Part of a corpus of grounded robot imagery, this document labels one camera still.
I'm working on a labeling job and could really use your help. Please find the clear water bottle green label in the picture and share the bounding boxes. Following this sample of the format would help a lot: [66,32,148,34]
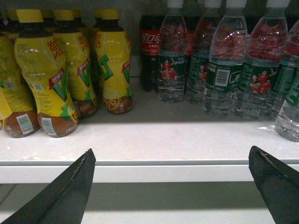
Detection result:
[265,21,299,118]
[234,0,290,120]
[274,97,299,142]
[157,0,187,103]
[186,0,221,105]
[202,0,248,117]

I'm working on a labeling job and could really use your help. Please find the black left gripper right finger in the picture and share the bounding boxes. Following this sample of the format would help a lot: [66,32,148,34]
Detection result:
[249,146,299,224]

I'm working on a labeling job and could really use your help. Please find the yellow lemon tea bottle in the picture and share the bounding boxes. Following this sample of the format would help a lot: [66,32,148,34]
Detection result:
[0,19,40,138]
[53,9,97,118]
[14,9,78,137]
[94,9,133,114]

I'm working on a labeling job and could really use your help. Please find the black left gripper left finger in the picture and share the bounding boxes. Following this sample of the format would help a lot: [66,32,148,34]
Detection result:
[3,149,96,224]

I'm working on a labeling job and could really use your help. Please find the dark cola bottle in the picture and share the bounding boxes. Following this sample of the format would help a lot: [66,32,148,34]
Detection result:
[139,15,164,92]

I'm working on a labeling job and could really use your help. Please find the white metal shelf board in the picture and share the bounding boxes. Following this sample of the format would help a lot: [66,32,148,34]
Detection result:
[0,78,299,183]

